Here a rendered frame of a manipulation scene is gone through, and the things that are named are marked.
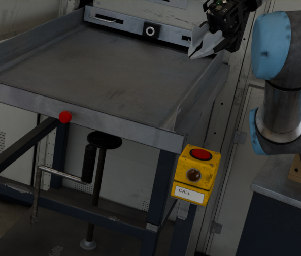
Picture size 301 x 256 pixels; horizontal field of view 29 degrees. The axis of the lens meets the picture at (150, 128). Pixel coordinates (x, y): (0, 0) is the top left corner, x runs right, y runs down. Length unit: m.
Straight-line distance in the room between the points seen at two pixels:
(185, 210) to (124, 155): 1.05
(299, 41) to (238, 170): 1.24
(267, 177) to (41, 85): 0.65
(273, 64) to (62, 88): 0.75
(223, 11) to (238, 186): 1.04
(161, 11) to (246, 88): 0.41
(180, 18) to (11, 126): 0.84
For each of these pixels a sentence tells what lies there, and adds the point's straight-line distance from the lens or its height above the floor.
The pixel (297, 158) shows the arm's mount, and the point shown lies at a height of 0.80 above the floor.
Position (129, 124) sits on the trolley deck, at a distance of 1.48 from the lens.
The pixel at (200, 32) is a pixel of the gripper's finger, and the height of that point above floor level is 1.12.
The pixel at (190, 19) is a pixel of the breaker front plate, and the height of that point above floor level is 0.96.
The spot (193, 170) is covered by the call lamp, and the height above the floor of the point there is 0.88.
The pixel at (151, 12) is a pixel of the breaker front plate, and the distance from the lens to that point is 2.15.
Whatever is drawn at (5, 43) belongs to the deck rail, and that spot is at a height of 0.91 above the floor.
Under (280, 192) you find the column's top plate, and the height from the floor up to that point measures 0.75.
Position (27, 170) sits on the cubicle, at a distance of 2.50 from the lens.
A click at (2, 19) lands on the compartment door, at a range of 1.99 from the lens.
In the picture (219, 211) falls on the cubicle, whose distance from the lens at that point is 2.28.
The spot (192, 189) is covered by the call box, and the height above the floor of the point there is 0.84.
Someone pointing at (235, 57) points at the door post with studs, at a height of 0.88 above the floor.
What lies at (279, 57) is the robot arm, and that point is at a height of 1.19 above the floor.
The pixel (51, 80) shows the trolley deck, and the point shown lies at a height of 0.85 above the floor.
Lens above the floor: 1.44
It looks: 24 degrees down
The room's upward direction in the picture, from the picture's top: 11 degrees clockwise
